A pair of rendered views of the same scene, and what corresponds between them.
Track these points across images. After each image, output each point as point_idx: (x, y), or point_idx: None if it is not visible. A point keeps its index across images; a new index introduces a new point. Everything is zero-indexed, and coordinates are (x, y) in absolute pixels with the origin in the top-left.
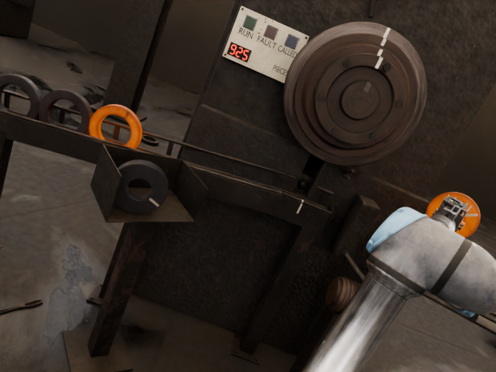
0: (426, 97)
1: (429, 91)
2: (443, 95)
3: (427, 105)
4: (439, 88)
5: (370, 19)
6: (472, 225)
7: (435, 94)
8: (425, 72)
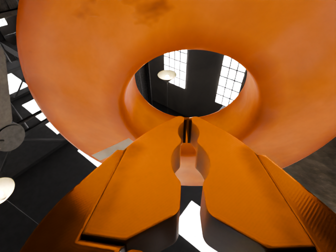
0: (319, 174)
1: (313, 180)
2: (286, 169)
3: (314, 163)
4: (296, 178)
5: None
6: (67, 118)
7: (302, 174)
8: (325, 204)
